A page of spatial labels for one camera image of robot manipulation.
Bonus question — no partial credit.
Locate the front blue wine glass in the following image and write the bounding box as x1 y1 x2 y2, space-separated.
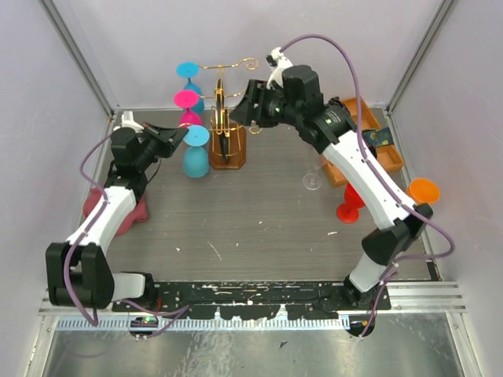
182 125 210 178

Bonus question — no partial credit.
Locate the orange wine glass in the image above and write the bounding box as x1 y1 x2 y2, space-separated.
406 178 441 205

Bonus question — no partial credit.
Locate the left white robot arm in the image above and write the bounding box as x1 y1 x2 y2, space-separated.
46 123 188 311

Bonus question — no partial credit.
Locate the wooden compartment tray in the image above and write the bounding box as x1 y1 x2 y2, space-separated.
320 99 404 188

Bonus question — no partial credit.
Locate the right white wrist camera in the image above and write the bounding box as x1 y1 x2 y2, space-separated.
266 47 293 90

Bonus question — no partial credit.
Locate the blue wine glass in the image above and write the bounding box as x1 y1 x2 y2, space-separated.
176 61 204 115
182 125 210 178

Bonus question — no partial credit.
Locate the blue floral flat napkin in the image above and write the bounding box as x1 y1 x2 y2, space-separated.
362 127 395 148

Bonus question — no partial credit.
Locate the gold wire glass rack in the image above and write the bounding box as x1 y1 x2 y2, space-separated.
197 57 259 170

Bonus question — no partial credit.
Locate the pink wine glass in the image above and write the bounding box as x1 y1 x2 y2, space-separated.
173 90 201 127

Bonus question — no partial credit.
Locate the rear blue wine glass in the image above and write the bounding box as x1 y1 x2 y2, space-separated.
176 61 204 115

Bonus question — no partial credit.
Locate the maroon cloth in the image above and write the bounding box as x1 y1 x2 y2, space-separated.
83 186 149 235

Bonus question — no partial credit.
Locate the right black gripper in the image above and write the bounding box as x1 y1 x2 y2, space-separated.
228 79 300 129

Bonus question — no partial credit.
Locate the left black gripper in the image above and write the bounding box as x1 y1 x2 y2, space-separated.
136 122 189 171

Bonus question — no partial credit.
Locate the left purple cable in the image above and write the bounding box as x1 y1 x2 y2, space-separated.
64 135 189 336

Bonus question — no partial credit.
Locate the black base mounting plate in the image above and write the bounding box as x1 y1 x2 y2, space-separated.
135 280 377 320

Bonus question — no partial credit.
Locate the red wine glass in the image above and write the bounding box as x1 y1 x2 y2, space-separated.
336 183 365 224

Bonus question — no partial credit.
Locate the clear wine glass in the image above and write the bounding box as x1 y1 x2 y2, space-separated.
302 160 322 191

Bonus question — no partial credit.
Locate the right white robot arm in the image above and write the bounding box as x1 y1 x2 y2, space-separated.
230 65 433 309

